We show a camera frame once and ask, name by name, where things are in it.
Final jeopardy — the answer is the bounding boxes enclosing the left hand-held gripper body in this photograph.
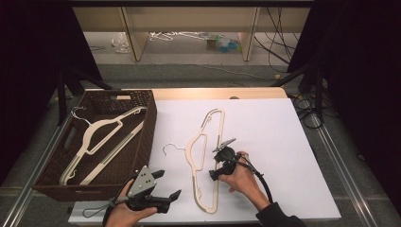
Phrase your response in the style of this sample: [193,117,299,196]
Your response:
[125,165,173,214]

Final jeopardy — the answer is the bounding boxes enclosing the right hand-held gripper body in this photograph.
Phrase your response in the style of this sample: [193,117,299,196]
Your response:
[211,137,238,178]

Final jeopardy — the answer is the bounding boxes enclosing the cream plastic clothes hanger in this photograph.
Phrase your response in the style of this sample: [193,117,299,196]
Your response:
[163,108,227,215]
[59,105,148,187]
[60,106,148,187]

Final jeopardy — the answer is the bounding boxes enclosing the brown woven basket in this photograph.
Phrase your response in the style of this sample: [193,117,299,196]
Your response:
[31,89,158,202]

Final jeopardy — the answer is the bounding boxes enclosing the person's right hand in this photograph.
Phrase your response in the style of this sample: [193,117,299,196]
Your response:
[218,150,265,199]

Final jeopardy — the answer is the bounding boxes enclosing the person's left hand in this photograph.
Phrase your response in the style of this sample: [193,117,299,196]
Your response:
[104,179,159,227]

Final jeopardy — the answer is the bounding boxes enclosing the white table sheet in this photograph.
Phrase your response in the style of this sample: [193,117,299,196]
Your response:
[67,97,342,223]

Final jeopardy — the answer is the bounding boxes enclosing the pile of colourful plastic things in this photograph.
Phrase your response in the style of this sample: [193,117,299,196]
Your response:
[203,32,244,54]

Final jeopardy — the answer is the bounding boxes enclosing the black metal stand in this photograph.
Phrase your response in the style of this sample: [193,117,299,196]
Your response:
[56,66,113,127]
[270,61,325,122]

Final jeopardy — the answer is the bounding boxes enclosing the clear plastic bag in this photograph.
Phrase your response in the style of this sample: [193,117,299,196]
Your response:
[111,32,131,54]

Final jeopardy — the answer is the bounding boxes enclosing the beige desk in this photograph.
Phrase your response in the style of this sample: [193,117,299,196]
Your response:
[71,5,315,62]

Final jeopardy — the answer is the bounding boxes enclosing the black curtain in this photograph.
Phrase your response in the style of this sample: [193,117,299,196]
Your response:
[0,0,102,185]
[287,0,401,209]

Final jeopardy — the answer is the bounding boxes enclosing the right hand-held gripper cable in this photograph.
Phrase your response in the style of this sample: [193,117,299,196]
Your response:
[233,155,274,205]

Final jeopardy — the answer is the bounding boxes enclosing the hand-held gripper cable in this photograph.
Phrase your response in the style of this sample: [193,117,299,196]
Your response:
[81,198,128,219]
[233,155,274,205]

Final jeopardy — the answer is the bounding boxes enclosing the left hand-held gripper cable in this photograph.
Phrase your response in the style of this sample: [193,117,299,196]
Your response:
[81,198,128,219]

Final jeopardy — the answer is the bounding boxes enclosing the black coiled floor cables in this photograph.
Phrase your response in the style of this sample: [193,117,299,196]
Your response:
[291,93,327,130]

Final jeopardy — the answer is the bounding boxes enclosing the metal floor rail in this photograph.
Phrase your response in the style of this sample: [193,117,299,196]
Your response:
[0,94,83,227]
[306,112,384,227]

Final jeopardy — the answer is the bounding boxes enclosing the black hanging cables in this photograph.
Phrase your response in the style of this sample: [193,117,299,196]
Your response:
[253,6,304,74]

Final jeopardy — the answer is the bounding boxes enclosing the white wire hangers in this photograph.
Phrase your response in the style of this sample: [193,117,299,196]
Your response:
[148,30,207,43]

